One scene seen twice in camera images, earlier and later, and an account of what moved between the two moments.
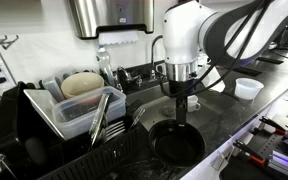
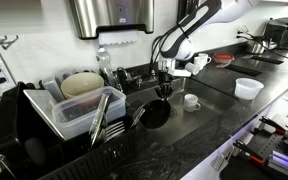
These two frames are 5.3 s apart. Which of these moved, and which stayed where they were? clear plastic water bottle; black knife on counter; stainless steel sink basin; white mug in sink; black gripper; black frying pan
Moved: black gripper; black frying pan
Stayed: stainless steel sink basin; clear plastic water bottle; black knife on counter; white mug in sink
